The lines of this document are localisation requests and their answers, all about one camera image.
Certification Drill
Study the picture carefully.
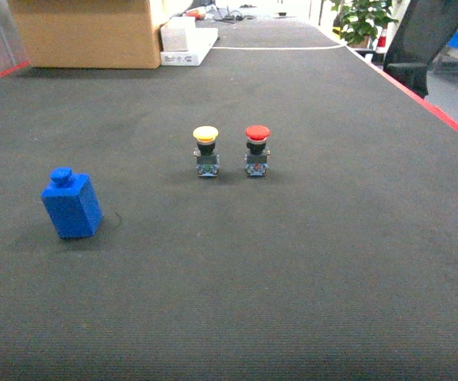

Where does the large cardboard box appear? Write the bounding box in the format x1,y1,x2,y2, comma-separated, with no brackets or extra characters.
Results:
8,1,168,69

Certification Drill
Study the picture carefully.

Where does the green potted plant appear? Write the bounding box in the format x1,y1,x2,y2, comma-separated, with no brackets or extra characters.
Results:
331,0,398,47

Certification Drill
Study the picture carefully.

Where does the black mesh office chair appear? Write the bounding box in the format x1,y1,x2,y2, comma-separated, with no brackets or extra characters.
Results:
383,0,458,98

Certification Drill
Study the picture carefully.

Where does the small white box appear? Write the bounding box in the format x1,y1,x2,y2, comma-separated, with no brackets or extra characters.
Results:
160,17,196,52

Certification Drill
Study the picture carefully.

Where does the flat white box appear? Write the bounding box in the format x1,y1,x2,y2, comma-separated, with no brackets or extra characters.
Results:
160,28,218,67

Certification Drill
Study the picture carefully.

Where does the yellow mushroom push button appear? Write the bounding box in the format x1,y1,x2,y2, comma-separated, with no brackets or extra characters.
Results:
192,125,220,177

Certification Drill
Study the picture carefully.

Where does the blue block part with knob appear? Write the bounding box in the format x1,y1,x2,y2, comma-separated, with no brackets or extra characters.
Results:
41,167,102,239

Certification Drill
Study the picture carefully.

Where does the red mushroom push button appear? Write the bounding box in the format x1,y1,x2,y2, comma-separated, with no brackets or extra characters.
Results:
245,125,271,176

